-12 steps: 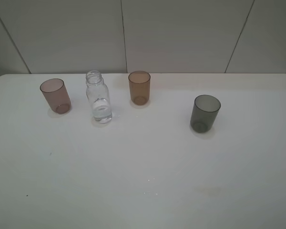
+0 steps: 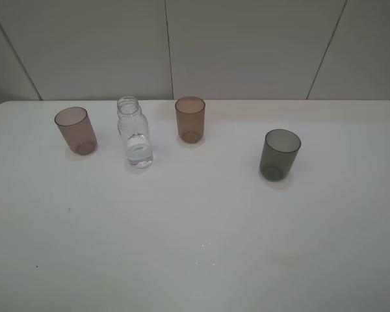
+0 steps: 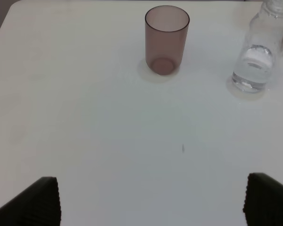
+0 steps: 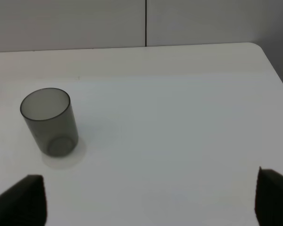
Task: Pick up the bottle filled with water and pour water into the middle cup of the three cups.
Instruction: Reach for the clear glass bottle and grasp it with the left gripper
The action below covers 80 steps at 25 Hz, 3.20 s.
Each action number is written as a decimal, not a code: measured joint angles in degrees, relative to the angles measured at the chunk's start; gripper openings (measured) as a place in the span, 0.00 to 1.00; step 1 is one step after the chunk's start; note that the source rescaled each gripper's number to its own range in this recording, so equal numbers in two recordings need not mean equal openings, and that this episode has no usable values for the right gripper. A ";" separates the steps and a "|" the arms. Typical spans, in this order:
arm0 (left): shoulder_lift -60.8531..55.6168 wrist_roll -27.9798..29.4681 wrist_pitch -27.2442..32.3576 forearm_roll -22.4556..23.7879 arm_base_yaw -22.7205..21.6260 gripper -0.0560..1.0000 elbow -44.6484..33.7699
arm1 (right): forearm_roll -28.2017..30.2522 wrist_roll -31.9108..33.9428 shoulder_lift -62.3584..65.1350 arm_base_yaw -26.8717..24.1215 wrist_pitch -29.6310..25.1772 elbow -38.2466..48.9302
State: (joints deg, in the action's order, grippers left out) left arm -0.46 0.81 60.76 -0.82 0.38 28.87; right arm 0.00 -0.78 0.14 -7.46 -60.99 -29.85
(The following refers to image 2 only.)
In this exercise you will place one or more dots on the orange translucent plastic cup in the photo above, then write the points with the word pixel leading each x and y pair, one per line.
pixel 190 116

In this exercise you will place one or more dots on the grey translucent plastic cup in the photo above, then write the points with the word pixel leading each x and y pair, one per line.
pixel 279 152

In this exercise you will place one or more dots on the pink translucent plastic cup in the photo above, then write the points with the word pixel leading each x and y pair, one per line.
pixel 76 128

